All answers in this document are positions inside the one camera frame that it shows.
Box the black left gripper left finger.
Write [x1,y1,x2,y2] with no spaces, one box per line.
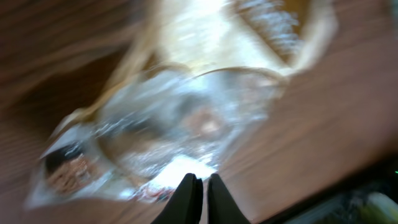
[151,173,203,224]

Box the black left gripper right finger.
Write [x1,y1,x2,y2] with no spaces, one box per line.
[207,174,250,224]

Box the brown mushroom packet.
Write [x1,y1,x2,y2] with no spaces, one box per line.
[25,0,337,209]

